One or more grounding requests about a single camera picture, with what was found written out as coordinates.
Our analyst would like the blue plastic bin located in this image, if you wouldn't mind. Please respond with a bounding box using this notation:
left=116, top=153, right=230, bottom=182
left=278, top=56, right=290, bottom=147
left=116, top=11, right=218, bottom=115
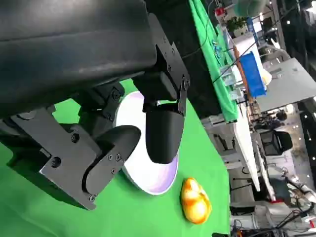
left=239, top=51, right=268, bottom=97

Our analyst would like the white workshop table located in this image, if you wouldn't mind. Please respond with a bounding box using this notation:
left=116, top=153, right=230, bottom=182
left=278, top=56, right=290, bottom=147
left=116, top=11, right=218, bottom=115
left=232, top=32, right=262, bottom=192

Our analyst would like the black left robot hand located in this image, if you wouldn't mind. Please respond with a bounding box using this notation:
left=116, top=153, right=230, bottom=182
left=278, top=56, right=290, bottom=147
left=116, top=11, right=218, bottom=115
left=0, top=0, right=191, bottom=211

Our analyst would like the green cloth on workshop table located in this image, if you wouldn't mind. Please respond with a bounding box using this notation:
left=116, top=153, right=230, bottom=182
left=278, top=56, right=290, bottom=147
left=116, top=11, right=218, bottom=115
left=189, top=0, right=238, bottom=123

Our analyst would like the grey desk top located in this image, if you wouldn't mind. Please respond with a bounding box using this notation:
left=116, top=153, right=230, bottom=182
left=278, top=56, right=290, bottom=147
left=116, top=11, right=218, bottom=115
left=256, top=57, right=316, bottom=112

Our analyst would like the green potted plant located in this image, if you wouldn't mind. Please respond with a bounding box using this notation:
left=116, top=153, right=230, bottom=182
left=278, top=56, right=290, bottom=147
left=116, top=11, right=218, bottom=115
left=226, top=16, right=248, bottom=38

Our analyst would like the orange white toy bread roll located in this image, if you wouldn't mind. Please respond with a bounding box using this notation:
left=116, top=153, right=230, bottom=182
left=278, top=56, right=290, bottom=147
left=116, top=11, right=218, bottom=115
left=181, top=177, right=213, bottom=225

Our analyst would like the black backdrop curtain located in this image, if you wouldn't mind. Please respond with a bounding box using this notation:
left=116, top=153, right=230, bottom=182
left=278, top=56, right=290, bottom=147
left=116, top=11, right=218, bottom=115
left=146, top=0, right=223, bottom=119

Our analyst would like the lilac plate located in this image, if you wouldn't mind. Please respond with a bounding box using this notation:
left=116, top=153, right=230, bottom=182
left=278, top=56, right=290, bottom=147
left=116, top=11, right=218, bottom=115
left=114, top=90, right=180, bottom=196

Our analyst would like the black office chair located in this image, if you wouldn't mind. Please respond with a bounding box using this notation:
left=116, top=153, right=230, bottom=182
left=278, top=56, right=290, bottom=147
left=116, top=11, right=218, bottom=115
left=260, top=130, right=294, bottom=156

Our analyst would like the grey metal frame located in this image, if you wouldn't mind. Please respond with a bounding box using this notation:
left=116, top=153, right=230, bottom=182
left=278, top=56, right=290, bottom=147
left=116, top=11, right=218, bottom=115
left=202, top=116, right=239, bottom=171

